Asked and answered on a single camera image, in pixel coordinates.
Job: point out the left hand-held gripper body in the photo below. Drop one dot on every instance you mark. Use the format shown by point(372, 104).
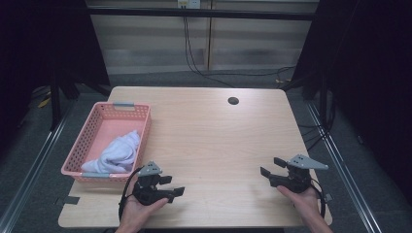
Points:
point(147, 194)

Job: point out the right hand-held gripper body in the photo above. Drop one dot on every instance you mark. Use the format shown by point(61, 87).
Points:
point(293, 183)

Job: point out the pale lavender patterned towel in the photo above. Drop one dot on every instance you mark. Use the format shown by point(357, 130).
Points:
point(118, 153)

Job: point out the pink perforated plastic basket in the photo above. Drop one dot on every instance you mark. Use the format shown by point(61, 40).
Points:
point(107, 129)

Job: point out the person's left hand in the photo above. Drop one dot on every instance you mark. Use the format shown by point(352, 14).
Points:
point(137, 213)

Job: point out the person's right hand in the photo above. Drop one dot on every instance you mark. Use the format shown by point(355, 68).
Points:
point(302, 202)

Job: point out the small grey tape piece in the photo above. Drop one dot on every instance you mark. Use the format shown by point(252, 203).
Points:
point(328, 197)

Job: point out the round black table grommet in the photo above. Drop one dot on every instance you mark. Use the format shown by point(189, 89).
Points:
point(233, 100)

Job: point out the black tape piece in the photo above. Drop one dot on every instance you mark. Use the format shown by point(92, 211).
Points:
point(69, 200)

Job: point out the black metal stand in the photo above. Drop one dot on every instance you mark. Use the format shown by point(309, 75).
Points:
point(55, 103)

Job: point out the black curtain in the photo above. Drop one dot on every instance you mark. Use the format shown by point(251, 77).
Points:
point(372, 64)
point(39, 42)

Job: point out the yellow floor object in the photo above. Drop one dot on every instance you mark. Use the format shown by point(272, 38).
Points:
point(43, 103)

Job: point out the black horizontal metal bar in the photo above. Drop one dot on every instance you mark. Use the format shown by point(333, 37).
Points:
point(200, 13)

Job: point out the metal floor rail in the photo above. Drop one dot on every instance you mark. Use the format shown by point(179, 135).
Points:
point(35, 158)
point(343, 168)

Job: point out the white wall power outlet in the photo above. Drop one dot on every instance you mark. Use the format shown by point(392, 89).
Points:
point(188, 3)

